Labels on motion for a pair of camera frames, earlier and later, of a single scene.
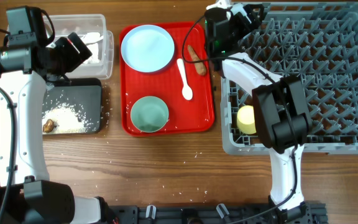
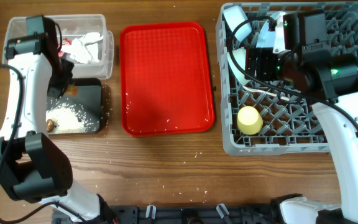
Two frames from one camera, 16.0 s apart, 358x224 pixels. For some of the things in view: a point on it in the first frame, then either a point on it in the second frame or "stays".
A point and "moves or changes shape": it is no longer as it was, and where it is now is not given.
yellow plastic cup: (245, 119) stays
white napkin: (91, 40) stays
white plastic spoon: (187, 91) moves or changes shape
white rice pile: (66, 119) stays
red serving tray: (161, 94) stays
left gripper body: (66, 56) → (60, 78)
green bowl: (149, 114) moves or changes shape
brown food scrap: (48, 126) stays
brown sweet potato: (200, 66) → (72, 90)
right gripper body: (237, 29) → (270, 66)
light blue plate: (147, 48) → (266, 38)
